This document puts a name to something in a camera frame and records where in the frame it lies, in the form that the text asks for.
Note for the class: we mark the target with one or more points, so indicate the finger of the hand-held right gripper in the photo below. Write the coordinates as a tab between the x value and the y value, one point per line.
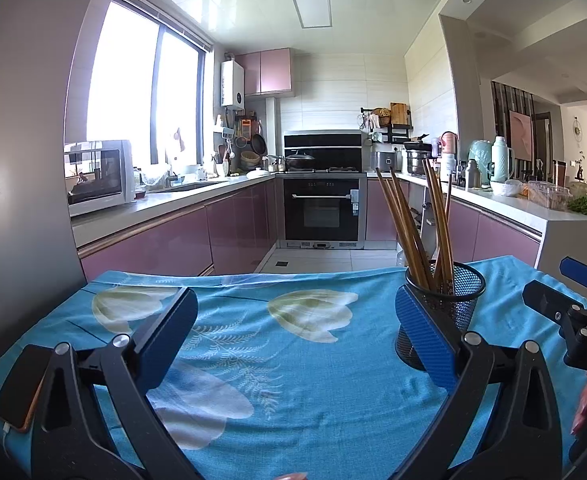
548	300
582	272

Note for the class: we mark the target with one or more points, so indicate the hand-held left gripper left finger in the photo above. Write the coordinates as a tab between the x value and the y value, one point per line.
173	330

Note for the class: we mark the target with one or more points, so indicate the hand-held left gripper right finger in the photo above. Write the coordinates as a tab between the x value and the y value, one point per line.
421	340

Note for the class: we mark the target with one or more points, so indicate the black mesh utensil holder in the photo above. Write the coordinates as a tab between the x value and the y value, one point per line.
453	310

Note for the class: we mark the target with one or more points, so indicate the bundle of wooden chopsticks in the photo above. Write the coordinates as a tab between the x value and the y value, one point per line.
442	240

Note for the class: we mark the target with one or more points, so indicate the person's left hand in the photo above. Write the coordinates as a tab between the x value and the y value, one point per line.
291	476

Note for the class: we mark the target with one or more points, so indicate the green leafy vegetables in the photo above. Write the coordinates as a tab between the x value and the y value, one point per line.
586	206

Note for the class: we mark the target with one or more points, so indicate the pink base cabinets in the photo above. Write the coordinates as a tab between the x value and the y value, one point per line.
498	240
148	245

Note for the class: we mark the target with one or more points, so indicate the clear plastic container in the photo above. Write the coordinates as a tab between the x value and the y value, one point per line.
548	195

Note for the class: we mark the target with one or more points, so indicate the red tumbler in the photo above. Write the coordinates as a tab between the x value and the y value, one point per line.
559	172

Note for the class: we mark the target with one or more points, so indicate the white bowl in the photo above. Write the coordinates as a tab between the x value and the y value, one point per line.
506	188

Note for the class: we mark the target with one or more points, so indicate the blue floral tablecloth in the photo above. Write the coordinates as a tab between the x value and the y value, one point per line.
298	385

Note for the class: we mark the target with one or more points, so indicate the green and white thermos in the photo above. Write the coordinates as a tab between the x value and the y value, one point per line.
501	160

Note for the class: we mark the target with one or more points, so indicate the steel bottle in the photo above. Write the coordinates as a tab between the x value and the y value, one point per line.
472	175

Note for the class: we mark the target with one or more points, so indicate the clear plastic bag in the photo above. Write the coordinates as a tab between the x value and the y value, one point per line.
157	175

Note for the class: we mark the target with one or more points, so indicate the black built-in oven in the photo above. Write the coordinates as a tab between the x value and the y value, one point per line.
322	212

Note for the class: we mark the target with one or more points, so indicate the black smartphone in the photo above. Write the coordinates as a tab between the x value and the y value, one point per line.
15	390

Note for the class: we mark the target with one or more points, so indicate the white microwave oven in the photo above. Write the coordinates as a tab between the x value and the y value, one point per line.
98	177

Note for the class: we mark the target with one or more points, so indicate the steel stock pot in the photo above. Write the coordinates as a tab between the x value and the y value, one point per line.
417	162

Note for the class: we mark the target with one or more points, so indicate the white plate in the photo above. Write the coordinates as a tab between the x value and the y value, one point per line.
258	174

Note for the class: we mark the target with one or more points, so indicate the silver rice cooker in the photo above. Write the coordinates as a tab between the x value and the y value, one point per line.
387	161

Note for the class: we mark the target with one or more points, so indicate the pink thermos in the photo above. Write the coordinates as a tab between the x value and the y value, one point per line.
448	142

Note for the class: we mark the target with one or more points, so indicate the wooden steamer basket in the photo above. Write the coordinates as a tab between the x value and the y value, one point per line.
251	159

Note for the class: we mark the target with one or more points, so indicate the hanging frying pan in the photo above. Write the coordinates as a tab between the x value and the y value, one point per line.
259	145

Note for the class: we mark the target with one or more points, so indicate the grey refrigerator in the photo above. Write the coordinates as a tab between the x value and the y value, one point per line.
23	185

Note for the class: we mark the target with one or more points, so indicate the lidded wok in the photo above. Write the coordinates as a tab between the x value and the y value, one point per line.
300	161

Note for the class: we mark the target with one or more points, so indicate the black range hood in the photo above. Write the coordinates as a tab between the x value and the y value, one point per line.
323	142

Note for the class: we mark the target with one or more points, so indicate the wooden cutting board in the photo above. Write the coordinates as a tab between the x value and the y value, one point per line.
399	114

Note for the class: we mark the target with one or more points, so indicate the kitchen window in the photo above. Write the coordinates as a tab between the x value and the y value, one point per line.
123	85

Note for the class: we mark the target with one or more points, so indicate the white water heater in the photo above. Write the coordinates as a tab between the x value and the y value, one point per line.
233	84

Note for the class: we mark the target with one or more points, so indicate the ceiling light panel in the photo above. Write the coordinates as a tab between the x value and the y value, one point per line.
312	11

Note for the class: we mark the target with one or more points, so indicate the wall clock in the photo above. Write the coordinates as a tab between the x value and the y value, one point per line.
577	127

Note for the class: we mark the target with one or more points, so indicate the wall painting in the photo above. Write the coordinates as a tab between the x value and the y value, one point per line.
521	135

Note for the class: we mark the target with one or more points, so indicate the black wall rack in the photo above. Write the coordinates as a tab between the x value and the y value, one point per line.
393	132

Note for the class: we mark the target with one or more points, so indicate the pink wall cabinet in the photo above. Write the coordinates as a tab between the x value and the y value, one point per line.
266	72

